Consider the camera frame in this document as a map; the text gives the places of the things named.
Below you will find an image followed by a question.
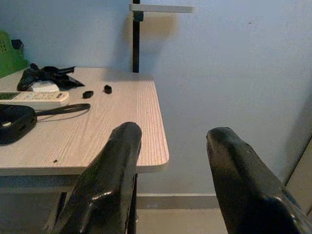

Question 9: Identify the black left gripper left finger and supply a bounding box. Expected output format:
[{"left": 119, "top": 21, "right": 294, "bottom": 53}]
[{"left": 45, "top": 122, "right": 142, "bottom": 234}]

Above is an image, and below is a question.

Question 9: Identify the small white box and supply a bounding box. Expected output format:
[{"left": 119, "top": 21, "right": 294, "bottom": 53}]
[{"left": 31, "top": 81, "right": 60, "bottom": 93}]

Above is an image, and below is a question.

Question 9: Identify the beige furniture panel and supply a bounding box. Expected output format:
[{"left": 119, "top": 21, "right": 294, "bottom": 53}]
[{"left": 284, "top": 138, "right": 312, "bottom": 217}]

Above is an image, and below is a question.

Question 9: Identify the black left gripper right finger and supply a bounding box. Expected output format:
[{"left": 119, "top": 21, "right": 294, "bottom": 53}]
[{"left": 206, "top": 126, "right": 312, "bottom": 234}]

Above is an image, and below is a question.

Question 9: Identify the crumpled black plastic bag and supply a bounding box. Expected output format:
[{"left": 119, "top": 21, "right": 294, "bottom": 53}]
[{"left": 17, "top": 62, "right": 85, "bottom": 92}]

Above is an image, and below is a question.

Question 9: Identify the white shelf board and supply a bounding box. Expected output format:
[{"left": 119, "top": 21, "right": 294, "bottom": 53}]
[{"left": 128, "top": 3, "right": 195, "bottom": 14}]

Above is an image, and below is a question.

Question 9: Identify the black device with strap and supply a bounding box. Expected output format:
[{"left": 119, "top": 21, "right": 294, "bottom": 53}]
[{"left": 0, "top": 103, "right": 91, "bottom": 146}]

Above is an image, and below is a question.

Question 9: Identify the green plastic basket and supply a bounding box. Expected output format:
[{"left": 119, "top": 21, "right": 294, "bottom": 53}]
[{"left": 0, "top": 30, "right": 30, "bottom": 78}]

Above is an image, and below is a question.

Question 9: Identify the grey baseboard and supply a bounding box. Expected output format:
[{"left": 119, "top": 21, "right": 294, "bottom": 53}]
[{"left": 136, "top": 193, "right": 217, "bottom": 210}]

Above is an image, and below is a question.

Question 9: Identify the black metal pole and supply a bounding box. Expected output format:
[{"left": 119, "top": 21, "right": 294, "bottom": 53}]
[{"left": 132, "top": 0, "right": 143, "bottom": 73}]

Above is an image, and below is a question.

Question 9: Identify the light wood grain desk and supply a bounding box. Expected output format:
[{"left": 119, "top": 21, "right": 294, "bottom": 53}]
[{"left": 0, "top": 67, "right": 171, "bottom": 230}]

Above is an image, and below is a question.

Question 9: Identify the white remote control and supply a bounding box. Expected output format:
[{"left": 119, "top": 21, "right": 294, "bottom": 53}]
[{"left": 0, "top": 91, "right": 70, "bottom": 110}]

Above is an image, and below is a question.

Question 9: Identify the small black box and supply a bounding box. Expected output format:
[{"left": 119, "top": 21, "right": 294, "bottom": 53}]
[{"left": 11, "top": 39, "right": 24, "bottom": 51}]

